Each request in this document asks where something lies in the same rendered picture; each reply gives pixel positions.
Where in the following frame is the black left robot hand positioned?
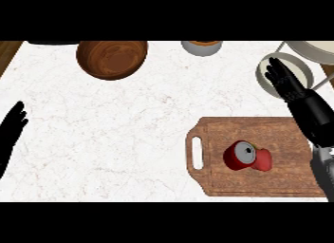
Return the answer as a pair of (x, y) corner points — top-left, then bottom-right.
(0, 101), (29, 183)

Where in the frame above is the brown wooden cutting board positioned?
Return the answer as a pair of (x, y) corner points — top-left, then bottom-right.
(184, 116), (326, 197)

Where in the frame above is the grey cup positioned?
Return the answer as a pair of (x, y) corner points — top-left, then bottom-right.
(180, 41), (224, 58)

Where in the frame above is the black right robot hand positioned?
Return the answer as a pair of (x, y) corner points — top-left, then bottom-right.
(264, 57), (334, 148)

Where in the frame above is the brown wooden bowl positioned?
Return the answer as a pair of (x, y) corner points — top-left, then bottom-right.
(74, 41), (150, 82)

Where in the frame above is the red bell pepper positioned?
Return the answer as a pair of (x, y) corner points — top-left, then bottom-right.
(249, 147), (274, 173)

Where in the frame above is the red can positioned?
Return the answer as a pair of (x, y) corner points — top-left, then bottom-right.
(221, 140), (260, 172)

